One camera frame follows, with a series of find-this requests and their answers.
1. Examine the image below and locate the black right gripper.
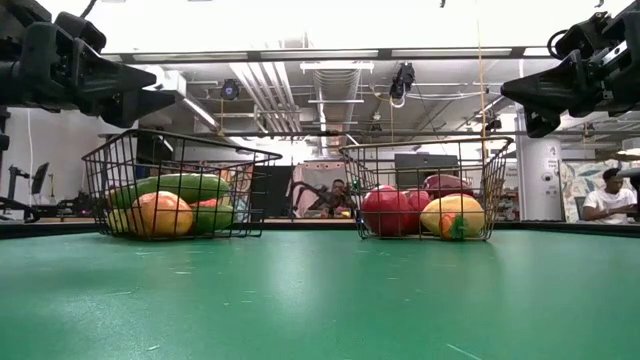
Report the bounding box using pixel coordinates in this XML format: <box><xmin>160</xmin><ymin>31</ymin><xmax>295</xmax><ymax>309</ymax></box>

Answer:
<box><xmin>500</xmin><ymin>0</ymin><xmax>640</xmax><ymax>140</ymax></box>

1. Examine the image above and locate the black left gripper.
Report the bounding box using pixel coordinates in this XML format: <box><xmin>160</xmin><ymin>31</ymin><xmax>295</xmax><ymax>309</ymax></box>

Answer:
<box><xmin>0</xmin><ymin>0</ymin><xmax>177</xmax><ymax>129</ymax></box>

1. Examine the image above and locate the green cucumber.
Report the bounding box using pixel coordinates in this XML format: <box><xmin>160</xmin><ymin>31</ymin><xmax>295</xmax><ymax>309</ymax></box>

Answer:
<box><xmin>107</xmin><ymin>172</ymin><xmax>232</xmax><ymax>209</ymax></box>

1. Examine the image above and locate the dark red apple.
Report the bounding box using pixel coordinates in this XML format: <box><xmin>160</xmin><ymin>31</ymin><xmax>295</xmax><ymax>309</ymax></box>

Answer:
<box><xmin>422</xmin><ymin>173</ymin><xmax>475</xmax><ymax>200</ymax></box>

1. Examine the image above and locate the orange fruit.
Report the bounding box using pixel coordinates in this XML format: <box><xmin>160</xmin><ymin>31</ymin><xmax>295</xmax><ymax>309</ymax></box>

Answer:
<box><xmin>128</xmin><ymin>190</ymin><xmax>195</xmax><ymax>238</ymax></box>

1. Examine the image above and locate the yellow corn cob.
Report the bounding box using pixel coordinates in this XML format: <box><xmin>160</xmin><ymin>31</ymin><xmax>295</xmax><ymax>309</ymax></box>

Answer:
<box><xmin>105</xmin><ymin>207</ymin><xmax>134</xmax><ymax>234</ymax></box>

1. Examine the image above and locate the yellow mango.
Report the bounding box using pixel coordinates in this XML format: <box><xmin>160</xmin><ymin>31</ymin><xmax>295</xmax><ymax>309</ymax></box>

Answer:
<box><xmin>419</xmin><ymin>193</ymin><xmax>486</xmax><ymax>239</ymax></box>

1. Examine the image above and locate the white ceiling unit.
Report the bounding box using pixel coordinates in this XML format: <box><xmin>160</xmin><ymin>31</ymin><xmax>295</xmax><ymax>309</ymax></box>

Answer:
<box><xmin>149</xmin><ymin>65</ymin><xmax>188</xmax><ymax>104</ymax></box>

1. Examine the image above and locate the white round column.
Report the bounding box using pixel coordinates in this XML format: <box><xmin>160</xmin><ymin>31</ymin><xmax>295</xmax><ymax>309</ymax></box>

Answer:
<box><xmin>514</xmin><ymin>104</ymin><xmax>565</xmax><ymax>222</ymax></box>

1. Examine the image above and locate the black ceiling spotlight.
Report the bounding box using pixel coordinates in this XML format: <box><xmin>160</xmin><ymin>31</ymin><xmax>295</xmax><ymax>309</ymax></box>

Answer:
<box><xmin>219</xmin><ymin>77</ymin><xmax>241</xmax><ymax>102</ymax></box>

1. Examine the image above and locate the person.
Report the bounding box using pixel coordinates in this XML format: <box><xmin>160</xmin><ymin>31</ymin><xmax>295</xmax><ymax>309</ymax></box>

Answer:
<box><xmin>581</xmin><ymin>167</ymin><xmax>639</xmax><ymax>224</ymax></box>
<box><xmin>319</xmin><ymin>178</ymin><xmax>354</xmax><ymax>219</ymax></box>

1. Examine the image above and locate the black background panel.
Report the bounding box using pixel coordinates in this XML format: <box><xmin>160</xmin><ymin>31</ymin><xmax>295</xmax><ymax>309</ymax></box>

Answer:
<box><xmin>30</xmin><ymin>161</ymin><xmax>51</xmax><ymax>196</ymax></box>

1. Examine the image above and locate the black background monitor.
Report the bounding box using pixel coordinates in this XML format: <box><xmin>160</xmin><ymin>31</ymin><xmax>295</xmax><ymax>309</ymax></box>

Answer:
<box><xmin>393</xmin><ymin>152</ymin><xmax>460</xmax><ymax>194</ymax></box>

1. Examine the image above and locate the black background cabinet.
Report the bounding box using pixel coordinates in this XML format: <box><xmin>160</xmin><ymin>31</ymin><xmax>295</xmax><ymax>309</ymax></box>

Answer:
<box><xmin>249</xmin><ymin>164</ymin><xmax>296</xmax><ymax>221</ymax></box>

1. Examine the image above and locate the white ceiling light fixture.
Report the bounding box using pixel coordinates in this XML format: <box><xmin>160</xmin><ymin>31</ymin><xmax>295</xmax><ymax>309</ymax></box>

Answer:
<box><xmin>299</xmin><ymin>60</ymin><xmax>375</xmax><ymax>75</ymax></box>

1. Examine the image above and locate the green table mat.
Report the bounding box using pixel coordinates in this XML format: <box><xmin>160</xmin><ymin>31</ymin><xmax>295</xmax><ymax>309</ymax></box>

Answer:
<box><xmin>0</xmin><ymin>228</ymin><xmax>640</xmax><ymax>360</ymax></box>

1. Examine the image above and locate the thick black gripper cable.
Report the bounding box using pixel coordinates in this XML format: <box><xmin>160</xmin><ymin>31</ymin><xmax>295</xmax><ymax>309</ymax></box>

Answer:
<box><xmin>546</xmin><ymin>28</ymin><xmax>571</xmax><ymax>60</ymax></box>

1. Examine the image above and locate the yellow hanging cord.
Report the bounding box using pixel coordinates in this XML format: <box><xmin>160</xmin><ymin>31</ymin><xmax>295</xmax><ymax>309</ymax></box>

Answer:
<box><xmin>472</xmin><ymin>0</ymin><xmax>489</xmax><ymax>161</ymax></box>

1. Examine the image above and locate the black wire basket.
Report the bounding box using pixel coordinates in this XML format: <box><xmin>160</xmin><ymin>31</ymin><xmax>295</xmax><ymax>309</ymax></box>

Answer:
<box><xmin>81</xmin><ymin>127</ymin><xmax>284</xmax><ymax>242</ymax></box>

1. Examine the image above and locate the gold wire basket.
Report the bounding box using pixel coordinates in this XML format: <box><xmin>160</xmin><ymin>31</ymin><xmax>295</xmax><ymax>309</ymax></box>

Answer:
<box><xmin>338</xmin><ymin>135</ymin><xmax>515</xmax><ymax>242</ymax></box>

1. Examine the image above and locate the black ceiling camera mount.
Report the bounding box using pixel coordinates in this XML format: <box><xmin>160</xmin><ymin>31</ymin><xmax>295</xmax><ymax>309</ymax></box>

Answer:
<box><xmin>388</xmin><ymin>61</ymin><xmax>417</xmax><ymax>100</ymax></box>

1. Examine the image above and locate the silver ceiling duct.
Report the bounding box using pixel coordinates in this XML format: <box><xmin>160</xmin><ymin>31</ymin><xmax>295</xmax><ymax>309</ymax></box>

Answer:
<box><xmin>312</xmin><ymin>68</ymin><xmax>362</xmax><ymax>156</ymax></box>

